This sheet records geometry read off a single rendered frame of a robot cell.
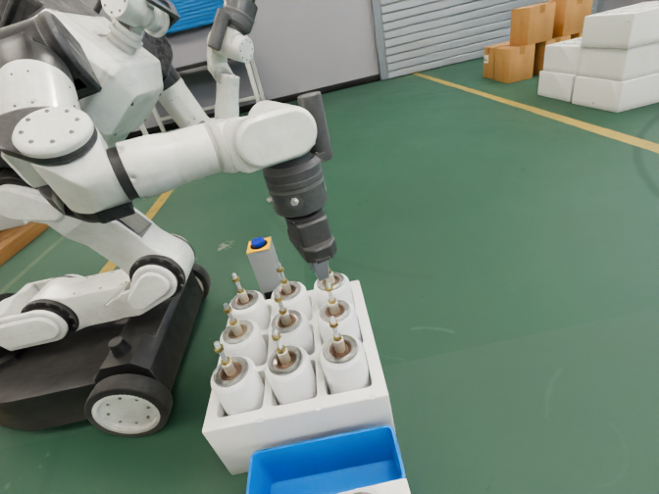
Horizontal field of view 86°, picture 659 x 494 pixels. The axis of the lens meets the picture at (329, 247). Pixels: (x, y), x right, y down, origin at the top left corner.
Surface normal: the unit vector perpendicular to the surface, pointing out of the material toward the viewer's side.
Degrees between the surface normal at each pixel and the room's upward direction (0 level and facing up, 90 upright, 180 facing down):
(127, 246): 90
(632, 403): 0
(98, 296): 90
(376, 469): 0
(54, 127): 30
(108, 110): 119
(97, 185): 94
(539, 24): 90
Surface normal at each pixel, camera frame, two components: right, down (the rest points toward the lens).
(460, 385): -0.20, -0.83
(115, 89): 0.64, 0.67
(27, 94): 0.07, -0.54
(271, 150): 0.45, 0.39
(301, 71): 0.09, 0.51
